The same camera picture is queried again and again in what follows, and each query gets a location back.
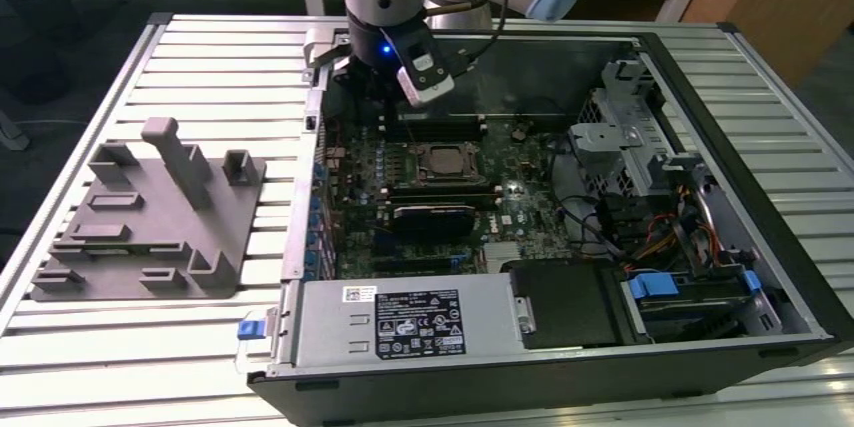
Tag black expansion slot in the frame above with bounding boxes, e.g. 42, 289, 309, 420
371, 256, 449, 272

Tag green RAM stick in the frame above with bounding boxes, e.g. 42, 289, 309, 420
82, 244, 185, 254

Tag hard disk in blue carrier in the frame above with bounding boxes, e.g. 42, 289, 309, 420
623, 271, 766, 343

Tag red yellow wire bundle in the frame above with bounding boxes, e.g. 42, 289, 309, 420
623, 214, 688, 268

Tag metal socket cover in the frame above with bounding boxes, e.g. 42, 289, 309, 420
416, 141, 485, 183

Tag grey power supply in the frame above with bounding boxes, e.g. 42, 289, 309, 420
292, 279, 523, 367

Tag RAM slot with white clips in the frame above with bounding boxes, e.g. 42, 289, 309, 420
399, 125, 488, 136
389, 199, 503, 210
399, 114, 487, 123
388, 189, 500, 198

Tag grey metal stand foot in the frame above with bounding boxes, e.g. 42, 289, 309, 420
0, 106, 29, 151

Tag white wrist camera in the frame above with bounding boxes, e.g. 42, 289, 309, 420
393, 29, 459, 107

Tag green motherboard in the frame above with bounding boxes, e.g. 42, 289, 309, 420
317, 114, 588, 282

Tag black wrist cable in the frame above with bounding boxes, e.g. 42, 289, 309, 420
455, 0, 509, 76

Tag black plastic drive cover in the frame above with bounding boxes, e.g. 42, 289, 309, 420
507, 260, 632, 351

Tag grey parts rack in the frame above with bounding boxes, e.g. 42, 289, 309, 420
29, 116, 268, 302

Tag orange wire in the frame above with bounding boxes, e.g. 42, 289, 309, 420
692, 224, 730, 271

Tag silver CPU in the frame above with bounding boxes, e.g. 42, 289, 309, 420
429, 145, 472, 174

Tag black PC case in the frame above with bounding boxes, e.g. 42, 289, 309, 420
245, 21, 854, 427

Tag black expansion card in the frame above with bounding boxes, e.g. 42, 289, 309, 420
389, 204, 479, 243

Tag silver chipset heat sink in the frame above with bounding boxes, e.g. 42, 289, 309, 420
483, 241, 527, 268

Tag gold braided cable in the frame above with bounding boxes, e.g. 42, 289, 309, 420
425, 0, 493, 17

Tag CPU socket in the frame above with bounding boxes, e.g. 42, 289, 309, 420
411, 140, 489, 187

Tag metal disk bay cage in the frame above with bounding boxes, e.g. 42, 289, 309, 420
569, 59, 679, 198

